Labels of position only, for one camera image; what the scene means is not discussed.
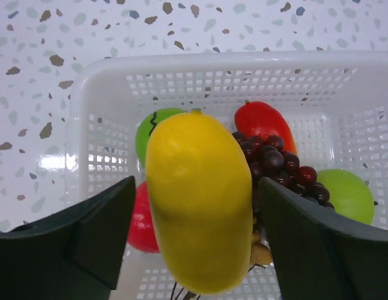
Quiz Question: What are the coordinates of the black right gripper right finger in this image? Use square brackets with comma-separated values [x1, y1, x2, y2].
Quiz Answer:
[258, 177, 388, 299]

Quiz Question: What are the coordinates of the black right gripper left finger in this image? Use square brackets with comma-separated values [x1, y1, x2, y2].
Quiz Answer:
[0, 176, 135, 299]

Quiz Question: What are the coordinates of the dark red grape bunch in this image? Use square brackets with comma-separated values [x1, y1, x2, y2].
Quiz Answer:
[232, 131, 334, 213]

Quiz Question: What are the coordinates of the yellow mango toy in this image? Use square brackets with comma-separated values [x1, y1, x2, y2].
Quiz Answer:
[145, 111, 253, 295]

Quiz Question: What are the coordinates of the green apple toy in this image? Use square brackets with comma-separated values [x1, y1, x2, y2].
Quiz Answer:
[317, 169, 375, 225]

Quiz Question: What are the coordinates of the red tomato toy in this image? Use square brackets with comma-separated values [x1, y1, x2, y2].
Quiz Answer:
[127, 181, 160, 253]

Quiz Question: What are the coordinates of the red orange mango toy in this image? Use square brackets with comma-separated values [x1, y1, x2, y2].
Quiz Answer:
[234, 101, 298, 154]

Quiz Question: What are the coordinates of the green watermelon toy ball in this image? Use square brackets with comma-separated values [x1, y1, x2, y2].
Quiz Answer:
[135, 107, 186, 168]

